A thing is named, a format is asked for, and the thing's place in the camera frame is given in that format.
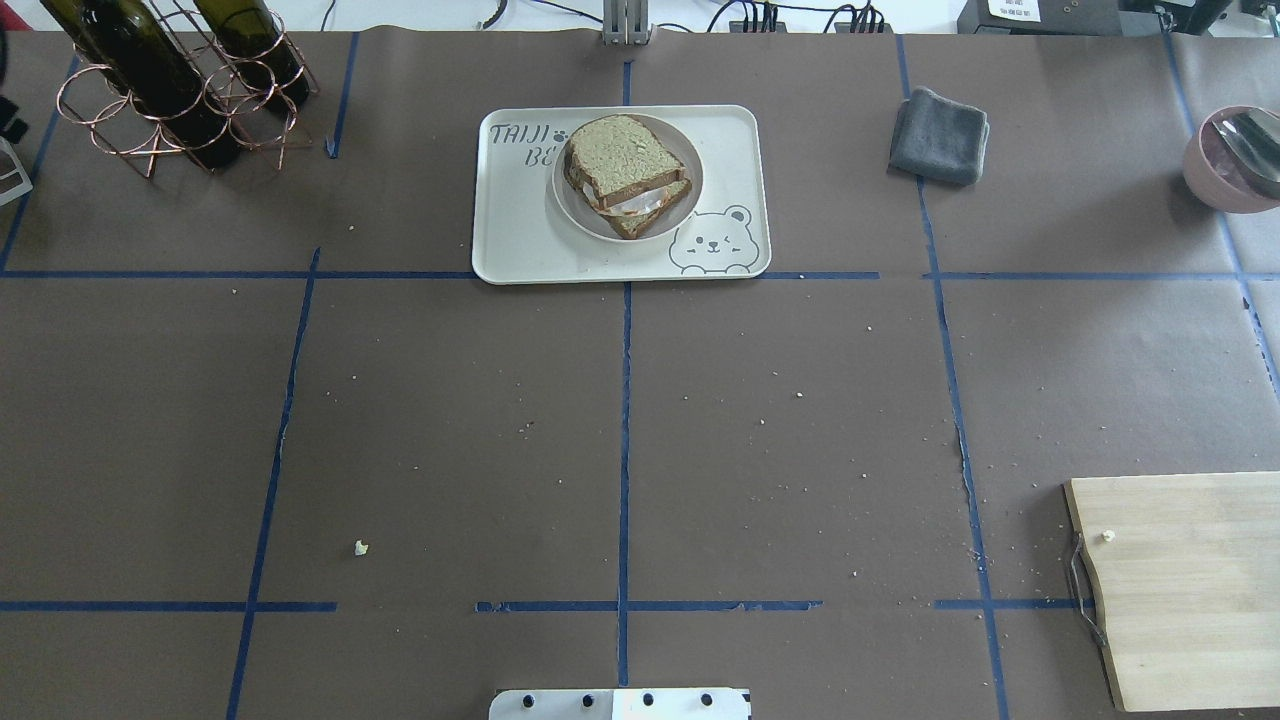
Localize wooden cutting board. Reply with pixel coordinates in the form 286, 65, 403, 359
1064, 471, 1279, 712

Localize bread slice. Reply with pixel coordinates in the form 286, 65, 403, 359
564, 114, 689, 205
598, 179, 692, 240

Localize copper wire bottle rack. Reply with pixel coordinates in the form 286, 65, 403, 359
44, 1, 319, 178

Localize pink plastic bowl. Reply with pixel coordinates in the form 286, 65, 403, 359
1181, 105, 1279, 214

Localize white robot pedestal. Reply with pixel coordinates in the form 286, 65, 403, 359
488, 687, 753, 719

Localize white bear tray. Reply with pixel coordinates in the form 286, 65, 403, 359
472, 105, 772, 284

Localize white round plate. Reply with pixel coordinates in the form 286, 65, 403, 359
547, 111, 703, 243

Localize green wine bottle front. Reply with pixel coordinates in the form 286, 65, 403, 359
195, 1, 310, 115

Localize steel scoop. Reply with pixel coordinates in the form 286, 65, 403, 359
1211, 108, 1279, 200

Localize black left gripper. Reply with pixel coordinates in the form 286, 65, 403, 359
0, 95, 29, 145

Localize grey folded cloth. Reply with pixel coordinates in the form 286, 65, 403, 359
888, 86, 989, 186

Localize aluminium frame post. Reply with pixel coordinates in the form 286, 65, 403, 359
602, 0, 653, 46

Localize fried egg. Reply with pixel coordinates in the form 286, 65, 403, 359
571, 179, 687, 217

